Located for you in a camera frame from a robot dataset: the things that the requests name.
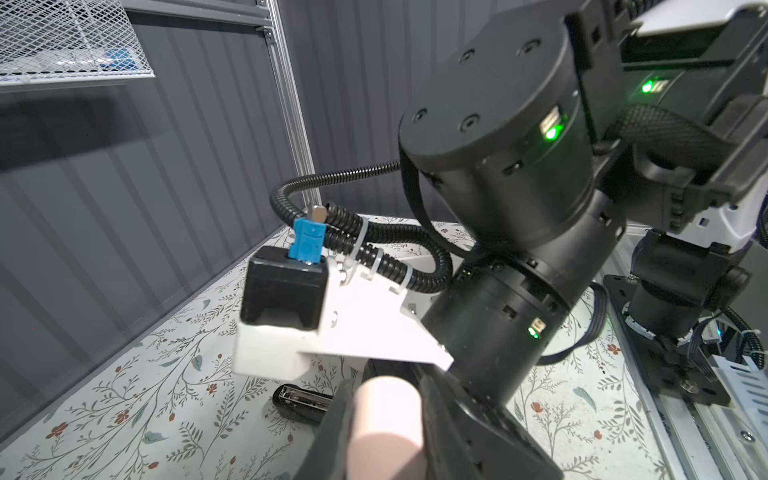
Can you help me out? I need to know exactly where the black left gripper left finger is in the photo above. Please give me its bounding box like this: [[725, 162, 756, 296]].
[[293, 380, 356, 480]]

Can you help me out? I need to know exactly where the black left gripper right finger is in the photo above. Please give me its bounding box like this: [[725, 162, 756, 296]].
[[418, 366, 564, 479]]

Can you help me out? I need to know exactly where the pink mini stapler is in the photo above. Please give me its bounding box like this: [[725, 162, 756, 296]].
[[346, 376, 427, 480]]

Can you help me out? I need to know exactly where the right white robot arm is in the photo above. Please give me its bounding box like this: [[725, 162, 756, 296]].
[[398, 1, 767, 403]]

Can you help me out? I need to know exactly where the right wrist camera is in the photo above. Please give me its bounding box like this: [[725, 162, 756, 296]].
[[232, 219, 453, 381]]

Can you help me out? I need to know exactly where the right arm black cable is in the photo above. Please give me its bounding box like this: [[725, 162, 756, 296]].
[[268, 160, 454, 295]]

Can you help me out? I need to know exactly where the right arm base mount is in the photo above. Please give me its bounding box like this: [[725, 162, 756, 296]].
[[603, 229, 767, 406]]

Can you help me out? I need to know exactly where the white wire mesh basket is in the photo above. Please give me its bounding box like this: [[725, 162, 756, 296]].
[[1, 0, 155, 93]]

